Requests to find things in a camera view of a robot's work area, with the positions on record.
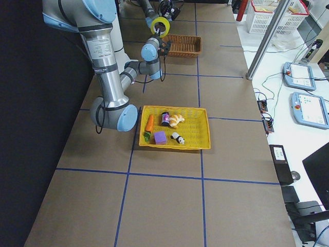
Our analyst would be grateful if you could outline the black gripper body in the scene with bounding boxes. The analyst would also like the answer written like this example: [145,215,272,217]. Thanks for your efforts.
[158,42,171,57]

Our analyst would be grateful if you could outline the yellow tape roll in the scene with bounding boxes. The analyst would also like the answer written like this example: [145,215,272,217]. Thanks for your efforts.
[150,17,170,38]

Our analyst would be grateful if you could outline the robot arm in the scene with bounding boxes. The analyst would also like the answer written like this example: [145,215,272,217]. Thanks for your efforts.
[42,0,170,132]

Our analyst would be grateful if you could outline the brown wicker basket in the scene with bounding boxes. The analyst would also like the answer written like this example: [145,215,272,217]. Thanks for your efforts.
[162,34,202,58]

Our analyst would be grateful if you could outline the yellow plastic basket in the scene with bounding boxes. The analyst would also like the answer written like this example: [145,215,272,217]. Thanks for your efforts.
[139,105,211,150]

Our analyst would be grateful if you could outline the small purple can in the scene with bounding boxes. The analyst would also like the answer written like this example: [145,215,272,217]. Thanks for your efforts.
[161,112,170,127]

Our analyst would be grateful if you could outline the toy croissant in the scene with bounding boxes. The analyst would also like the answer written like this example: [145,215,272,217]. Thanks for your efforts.
[169,114,185,129]

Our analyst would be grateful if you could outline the red cylinder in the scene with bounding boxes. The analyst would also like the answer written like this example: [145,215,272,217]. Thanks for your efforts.
[236,0,249,22]

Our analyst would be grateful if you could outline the toy carrot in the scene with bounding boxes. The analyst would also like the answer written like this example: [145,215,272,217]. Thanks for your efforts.
[143,114,154,142]

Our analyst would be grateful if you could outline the toy panda figure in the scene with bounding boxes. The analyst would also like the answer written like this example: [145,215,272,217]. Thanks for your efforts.
[170,132,185,145]

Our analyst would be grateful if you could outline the purple foam cube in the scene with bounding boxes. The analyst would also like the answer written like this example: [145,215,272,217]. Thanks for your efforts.
[154,131,167,145]

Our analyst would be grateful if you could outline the far black adapter hub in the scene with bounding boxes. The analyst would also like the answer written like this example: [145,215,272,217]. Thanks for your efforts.
[257,99,268,113]

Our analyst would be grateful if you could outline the black adapter hub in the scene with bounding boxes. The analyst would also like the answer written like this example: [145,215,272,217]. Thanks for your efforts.
[257,99,268,113]
[261,114,274,134]

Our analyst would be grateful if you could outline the near black adapter hub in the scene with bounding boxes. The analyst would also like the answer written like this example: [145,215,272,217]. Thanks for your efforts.
[261,114,274,134]

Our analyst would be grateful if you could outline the white plastic crate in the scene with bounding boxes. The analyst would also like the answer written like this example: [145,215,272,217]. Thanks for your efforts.
[246,1,309,35]

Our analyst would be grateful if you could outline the far teach pendant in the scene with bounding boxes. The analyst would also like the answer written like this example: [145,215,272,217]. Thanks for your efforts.
[283,62,317,91]

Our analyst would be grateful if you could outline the teach pendant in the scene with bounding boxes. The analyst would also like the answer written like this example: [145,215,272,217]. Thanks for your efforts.
[283,62,317,91]
[290,92,328,130]

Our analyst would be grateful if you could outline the black power box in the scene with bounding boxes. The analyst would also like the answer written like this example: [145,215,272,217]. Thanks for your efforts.
[269,145,294,186]

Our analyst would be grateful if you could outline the near teach pendant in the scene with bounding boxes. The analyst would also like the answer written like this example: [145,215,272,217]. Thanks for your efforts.
[290,92,328,130]

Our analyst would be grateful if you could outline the black monitor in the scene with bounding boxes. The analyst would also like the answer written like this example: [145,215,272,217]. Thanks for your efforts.
[302,143,329,210]

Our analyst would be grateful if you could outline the aluminium frame post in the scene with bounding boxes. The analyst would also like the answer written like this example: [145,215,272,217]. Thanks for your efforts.
[246,0,290,80]

